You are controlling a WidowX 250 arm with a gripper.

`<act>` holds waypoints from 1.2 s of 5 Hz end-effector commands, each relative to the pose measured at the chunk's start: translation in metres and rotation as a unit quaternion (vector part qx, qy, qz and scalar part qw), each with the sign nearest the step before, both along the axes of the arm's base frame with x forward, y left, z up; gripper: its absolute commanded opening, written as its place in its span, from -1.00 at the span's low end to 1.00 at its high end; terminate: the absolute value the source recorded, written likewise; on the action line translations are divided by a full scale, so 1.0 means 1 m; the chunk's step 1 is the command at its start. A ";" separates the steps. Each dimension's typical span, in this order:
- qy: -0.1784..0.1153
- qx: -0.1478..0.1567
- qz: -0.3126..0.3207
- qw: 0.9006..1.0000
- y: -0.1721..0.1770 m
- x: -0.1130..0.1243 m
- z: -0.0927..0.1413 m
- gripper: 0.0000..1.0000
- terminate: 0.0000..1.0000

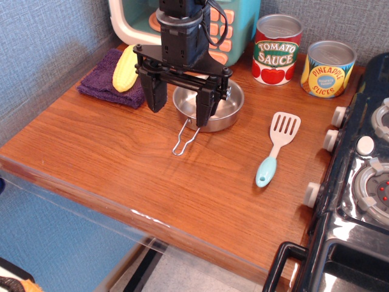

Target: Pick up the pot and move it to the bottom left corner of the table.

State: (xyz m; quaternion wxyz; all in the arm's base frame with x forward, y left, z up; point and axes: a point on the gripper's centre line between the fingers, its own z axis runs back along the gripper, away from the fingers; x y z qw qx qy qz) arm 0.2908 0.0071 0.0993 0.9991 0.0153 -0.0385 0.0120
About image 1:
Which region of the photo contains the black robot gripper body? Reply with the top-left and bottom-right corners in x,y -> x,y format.
133,20 -> 232,98

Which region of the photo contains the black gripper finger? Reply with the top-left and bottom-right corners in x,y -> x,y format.
140,72 -> 167,113
196,87 -> 219,128

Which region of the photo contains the small stainless steel pot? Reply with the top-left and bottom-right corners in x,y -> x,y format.
172,80 -> 244,156

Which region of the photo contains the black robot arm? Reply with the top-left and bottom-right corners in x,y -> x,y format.
133,1 -> 232,127

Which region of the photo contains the yellow toy corn cob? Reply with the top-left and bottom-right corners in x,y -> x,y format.
112,45 -> 137,92

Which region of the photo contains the orange toy plate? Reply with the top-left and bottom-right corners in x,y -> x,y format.
148,13 -> 160,32

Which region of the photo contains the purple folded cloth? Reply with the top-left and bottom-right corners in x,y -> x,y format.
77,49 -> 145,109

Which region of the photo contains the teal toy microwave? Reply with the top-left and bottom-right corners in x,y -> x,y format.
108,0 -> 261,66

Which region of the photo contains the grey teal toy spatula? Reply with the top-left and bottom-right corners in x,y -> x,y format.
255,112 -> 301,188

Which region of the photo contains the tomato sauce toy can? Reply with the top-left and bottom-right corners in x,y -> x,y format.
252,14 -> 303,86

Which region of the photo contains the pineapple slices toy can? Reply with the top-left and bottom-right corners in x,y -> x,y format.
300,40 -> 357,99

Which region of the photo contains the black toy stove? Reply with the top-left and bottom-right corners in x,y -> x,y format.
263,53 -> 388,291

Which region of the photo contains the orange fuzzy object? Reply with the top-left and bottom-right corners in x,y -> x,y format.
0,276 -> 43,292

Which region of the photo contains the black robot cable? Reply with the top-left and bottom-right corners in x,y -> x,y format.
198,0 -> 229,49

